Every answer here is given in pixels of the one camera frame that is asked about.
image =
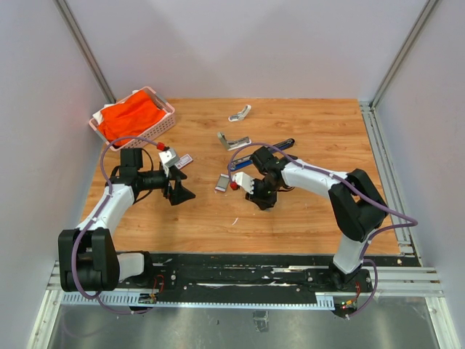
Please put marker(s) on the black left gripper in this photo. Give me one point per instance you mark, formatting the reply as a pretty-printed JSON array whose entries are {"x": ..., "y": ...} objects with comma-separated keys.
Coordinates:
[{"x": 179, "y": 193}]

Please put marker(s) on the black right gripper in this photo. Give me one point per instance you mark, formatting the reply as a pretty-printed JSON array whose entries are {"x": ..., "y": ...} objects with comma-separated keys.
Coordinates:
[{"x": 263, "y": 203}]

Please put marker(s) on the grey white stapler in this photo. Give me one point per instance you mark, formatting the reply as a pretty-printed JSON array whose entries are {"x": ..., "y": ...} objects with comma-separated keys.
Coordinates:
[{"x": 231, "y": 145}]

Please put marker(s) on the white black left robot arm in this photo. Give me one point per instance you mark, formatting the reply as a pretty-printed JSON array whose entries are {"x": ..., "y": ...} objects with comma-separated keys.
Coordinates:
[{"x": 87, "y": 256}]

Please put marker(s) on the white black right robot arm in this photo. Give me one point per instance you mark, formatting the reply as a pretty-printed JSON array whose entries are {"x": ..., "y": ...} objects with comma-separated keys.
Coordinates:
[{"x": 355, "y": 201}]

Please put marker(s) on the orange cloth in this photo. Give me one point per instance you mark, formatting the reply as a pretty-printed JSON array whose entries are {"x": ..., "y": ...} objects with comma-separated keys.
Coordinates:
[{"x": 129, "y": 118}]

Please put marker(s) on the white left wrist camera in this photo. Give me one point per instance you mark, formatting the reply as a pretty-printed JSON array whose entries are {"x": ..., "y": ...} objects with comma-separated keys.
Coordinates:
[{"x": 168, "y": 159}]

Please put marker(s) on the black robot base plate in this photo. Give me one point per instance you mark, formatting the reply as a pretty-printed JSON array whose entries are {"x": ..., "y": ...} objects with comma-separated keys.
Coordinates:
[{"x": 262, "y": 273}]

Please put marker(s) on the grey slotted cable duct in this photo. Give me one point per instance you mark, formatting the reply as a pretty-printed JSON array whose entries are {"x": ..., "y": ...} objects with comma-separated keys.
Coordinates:
[{"x": 216, "y": 298}]

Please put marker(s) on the right aluminium frame post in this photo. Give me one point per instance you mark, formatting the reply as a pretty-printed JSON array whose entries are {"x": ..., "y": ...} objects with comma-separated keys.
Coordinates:
[{"x": 424, "y": 16}]

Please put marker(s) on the aluminium frame post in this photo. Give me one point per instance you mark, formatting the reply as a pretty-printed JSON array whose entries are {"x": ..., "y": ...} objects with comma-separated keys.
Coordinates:
[
  {"x": 424, "y": 16},
  {"x": 71, "y": 22}
]

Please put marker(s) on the left aluminium frame post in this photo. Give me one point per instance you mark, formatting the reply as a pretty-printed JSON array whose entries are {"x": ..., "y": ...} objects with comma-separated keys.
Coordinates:
[{"x": 71, "y": 22}]

